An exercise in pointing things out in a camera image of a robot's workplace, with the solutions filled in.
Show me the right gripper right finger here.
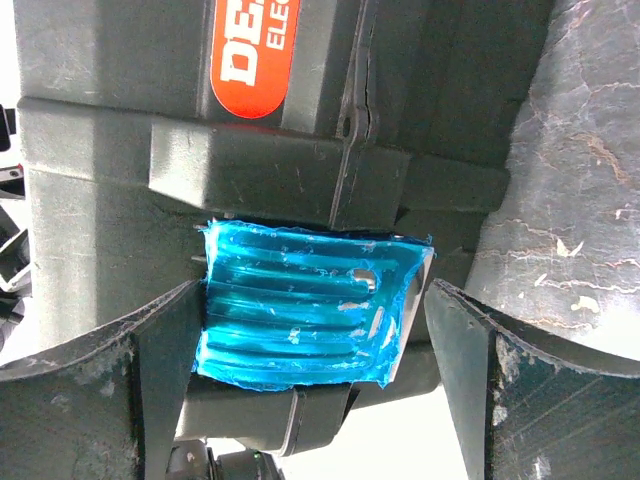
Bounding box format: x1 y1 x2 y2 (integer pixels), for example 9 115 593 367
424 279 639 479

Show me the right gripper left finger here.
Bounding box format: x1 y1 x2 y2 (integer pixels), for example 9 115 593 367
1 281 204 479

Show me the black plastic tool box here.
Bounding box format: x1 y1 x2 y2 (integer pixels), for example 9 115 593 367
13 0 557 457

